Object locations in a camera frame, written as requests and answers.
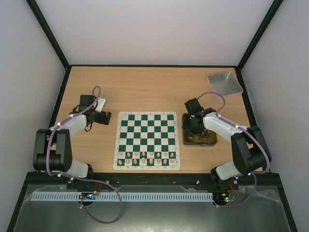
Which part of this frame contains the gold tin with dark pieces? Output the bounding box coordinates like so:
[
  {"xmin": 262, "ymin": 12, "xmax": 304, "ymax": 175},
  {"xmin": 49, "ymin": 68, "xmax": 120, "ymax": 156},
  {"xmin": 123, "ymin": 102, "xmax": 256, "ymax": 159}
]
[{"xmin": 182, "ymin": 114, "xmax": 217, "ymax": 146}]

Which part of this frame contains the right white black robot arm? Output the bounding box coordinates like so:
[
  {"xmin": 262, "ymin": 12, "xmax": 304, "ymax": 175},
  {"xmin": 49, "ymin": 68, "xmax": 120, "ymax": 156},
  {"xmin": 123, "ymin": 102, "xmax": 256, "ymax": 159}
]
[{"xmin": 182, "ymin": 108, "xmax": 271, "ymax": 189}]

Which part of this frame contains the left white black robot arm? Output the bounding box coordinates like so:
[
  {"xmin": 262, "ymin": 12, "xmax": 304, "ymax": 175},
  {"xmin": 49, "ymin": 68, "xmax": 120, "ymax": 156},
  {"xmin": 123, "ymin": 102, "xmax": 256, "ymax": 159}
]
[{"xmin": 33, "ymin": 95, "xmax": 112, "ymax": 179}]

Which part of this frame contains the green white chess board mat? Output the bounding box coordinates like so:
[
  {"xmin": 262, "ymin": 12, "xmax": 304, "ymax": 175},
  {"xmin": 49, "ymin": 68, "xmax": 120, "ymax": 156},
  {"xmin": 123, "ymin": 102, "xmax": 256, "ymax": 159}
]
[{"xmin": 113, "ymin": 112, "xmax": 181, "ymax": 171}]

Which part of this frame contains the silver tin lid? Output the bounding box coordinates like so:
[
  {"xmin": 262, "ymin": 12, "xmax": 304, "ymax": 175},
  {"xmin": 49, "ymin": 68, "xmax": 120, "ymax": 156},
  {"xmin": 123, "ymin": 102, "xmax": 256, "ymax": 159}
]
[{"xmin": 206, "ymin": 71, "xmax": 243, "ymax": 97}]

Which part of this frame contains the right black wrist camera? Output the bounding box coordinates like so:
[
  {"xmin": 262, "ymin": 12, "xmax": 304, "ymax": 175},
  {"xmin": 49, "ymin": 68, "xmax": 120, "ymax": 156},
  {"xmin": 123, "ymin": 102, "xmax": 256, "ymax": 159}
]
[{"xmin": 184, "ymin": 98, "xmax": 204, "ymax": 116}]

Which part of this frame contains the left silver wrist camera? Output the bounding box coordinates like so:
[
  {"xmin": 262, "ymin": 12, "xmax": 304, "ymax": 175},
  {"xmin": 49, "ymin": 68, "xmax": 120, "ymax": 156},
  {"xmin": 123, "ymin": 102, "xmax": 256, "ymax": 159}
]
[{"xmin": 95, "ymin": 98, "xmax": 106, "ymax": 113}]

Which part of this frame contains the black mounting rail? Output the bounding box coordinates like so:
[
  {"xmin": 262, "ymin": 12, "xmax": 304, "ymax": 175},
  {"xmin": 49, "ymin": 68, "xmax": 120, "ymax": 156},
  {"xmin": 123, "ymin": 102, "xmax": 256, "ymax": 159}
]
[{"xmin": 26, "ymin": 172, "xmax": 281, "ymax": 190}]

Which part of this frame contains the grey slotted cable duct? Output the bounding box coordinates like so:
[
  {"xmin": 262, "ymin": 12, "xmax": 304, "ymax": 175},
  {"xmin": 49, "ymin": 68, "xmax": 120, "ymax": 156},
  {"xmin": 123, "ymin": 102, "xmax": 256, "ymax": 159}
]
[{"xmin": 30, "ymin": 191, "xmax": 213, "ymax": 202}]

